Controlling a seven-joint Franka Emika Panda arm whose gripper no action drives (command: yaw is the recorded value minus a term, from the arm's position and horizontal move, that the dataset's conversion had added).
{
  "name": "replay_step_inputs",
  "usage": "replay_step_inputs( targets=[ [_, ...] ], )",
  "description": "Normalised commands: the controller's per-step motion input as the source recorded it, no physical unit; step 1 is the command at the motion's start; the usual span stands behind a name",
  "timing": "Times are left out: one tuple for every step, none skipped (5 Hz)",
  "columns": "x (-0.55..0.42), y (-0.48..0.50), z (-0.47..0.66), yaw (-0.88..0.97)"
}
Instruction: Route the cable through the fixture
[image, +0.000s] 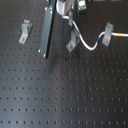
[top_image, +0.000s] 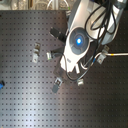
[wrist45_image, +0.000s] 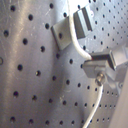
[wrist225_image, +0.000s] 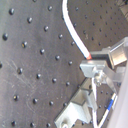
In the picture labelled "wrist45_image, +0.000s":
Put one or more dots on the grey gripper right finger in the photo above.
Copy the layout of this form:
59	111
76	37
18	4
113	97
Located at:
105	55

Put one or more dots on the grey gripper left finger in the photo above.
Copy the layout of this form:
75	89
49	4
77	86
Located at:
100	71

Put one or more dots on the grey metal cable clip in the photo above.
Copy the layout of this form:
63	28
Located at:
77	25

